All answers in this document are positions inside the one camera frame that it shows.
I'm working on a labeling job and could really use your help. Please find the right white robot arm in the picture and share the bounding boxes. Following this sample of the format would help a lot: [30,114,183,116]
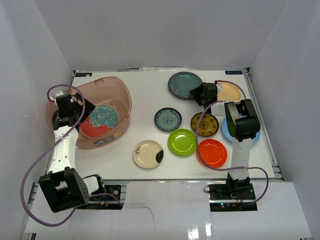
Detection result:
[189,80,261,200]

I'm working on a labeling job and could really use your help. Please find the blue table label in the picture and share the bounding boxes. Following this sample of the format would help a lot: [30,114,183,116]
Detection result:
[225,70,243,75]
[74,72,92,78]

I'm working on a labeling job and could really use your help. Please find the blue white patterned plate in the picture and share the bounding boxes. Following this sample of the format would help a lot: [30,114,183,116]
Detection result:
[154,107,183,133]

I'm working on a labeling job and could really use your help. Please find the left blue table label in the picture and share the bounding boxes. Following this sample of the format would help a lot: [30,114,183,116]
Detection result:
[74,72,92,78]

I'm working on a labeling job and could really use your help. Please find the pale yellow plate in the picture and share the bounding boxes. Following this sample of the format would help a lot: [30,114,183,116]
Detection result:
[217,81,242,102]

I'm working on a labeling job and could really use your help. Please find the orange plate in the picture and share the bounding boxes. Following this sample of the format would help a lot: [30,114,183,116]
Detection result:
[196,139,228,168]

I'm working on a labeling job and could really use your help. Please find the dark teal glazed plate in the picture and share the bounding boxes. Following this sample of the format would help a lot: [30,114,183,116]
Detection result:
[168,71,203,100]

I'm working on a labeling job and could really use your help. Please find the cream plate with black ink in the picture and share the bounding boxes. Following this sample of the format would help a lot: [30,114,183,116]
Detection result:
[132,140,164,169]

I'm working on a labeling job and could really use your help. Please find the yellow brown patterned plate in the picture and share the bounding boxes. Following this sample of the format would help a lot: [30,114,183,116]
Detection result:
[190,112,220,137]

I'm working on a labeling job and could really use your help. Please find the pink translucent plastic bin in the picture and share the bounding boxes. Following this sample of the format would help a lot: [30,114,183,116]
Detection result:
[46,76,132,150]

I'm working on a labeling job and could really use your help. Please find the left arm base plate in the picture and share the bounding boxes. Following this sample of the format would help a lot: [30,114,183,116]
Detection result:
[89,184,123,209]

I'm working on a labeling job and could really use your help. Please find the light blue plate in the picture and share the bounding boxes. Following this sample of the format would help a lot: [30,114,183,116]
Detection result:
[222,118,261,146]

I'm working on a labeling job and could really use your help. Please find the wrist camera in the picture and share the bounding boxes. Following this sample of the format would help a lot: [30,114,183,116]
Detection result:
[48,90,65,104]
[214,80,223,94]

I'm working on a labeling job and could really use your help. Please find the red and teal floral plate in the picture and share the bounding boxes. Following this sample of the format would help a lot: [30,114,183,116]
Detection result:
[80,105,120,138]

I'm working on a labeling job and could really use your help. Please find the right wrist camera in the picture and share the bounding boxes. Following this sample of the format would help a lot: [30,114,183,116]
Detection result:
[214,80,223,94]

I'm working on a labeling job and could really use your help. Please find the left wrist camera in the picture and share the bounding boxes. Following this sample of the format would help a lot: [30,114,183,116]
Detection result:
[48,90,65,104]

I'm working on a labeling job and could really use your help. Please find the right blue table label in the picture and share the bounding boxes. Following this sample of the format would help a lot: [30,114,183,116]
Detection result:
[225,70,243,75]

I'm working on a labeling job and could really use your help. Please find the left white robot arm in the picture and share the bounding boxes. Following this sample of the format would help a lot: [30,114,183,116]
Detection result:
[39,91,106,213]

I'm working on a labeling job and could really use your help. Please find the lime green plate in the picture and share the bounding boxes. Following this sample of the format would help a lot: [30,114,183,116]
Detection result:
[167,128,197,157]

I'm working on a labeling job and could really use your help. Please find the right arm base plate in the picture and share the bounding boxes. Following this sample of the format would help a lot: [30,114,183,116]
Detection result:
[203,184,258,213]

